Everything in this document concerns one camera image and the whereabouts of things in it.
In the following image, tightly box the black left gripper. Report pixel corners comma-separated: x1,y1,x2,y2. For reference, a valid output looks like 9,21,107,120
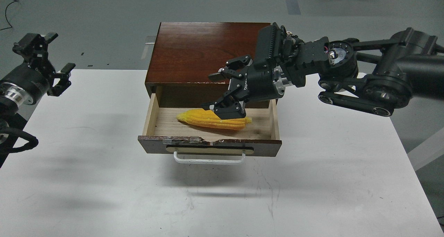
1,32,76,106

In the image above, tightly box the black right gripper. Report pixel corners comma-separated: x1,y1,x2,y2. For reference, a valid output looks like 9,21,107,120
201,54,288,120

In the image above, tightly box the yellow corn cob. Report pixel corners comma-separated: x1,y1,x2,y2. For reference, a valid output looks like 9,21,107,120
176,108,253,131

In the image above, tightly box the wooden drawer with white handle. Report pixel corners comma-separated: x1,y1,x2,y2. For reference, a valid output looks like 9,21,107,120
138,93,282,157

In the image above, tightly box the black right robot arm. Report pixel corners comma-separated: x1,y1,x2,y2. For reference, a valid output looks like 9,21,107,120
201,23,443,120

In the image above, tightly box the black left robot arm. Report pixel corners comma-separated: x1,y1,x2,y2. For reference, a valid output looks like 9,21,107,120
0,32,76,164

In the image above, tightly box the dark wooden cabinet box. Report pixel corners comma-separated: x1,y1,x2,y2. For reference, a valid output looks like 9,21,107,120
145,22,268,108

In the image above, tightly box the black floor cable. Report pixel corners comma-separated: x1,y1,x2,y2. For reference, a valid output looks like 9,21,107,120
0,0,21,31

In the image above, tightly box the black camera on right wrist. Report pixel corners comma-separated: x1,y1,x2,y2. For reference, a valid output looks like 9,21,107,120
253,23,285,70

